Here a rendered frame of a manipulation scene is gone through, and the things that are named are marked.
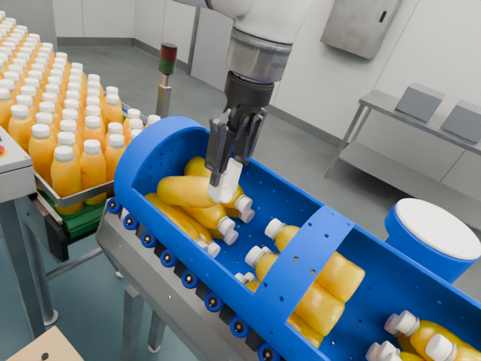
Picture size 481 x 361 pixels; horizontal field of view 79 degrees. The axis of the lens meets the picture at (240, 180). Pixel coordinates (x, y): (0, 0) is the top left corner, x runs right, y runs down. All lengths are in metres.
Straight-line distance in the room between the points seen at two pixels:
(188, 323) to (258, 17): 0.64
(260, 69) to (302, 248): 0.28
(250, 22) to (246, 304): 0.43
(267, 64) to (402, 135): 3.57
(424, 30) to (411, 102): 0.96
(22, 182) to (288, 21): 0.66
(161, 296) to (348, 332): 0.44
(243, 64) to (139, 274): 0.60
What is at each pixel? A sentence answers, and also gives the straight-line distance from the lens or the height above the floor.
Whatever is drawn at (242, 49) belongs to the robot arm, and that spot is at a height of 1.46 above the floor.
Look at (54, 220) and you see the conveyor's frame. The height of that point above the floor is 0.90.
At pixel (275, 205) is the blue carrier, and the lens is 0.76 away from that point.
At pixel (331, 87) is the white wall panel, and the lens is 4.02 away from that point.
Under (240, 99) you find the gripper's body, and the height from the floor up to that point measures 1.39.
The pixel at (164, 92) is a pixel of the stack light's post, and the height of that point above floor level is 1.08.
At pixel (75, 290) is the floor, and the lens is 1.87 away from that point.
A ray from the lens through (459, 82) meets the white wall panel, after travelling 3.83.
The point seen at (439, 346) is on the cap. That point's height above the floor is 1.16.
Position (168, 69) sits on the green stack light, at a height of 1.18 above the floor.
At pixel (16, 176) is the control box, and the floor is 1.06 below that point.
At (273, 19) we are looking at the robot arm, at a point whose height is 1.51.
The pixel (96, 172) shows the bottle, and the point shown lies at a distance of 0.88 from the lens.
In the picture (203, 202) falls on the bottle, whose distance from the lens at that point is 0.59.
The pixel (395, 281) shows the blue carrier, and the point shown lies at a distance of 0.73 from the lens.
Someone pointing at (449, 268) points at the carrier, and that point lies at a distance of 1.13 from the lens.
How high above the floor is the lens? 1.54
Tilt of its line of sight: 34 degrees down
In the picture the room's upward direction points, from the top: 17 degrees clockwise
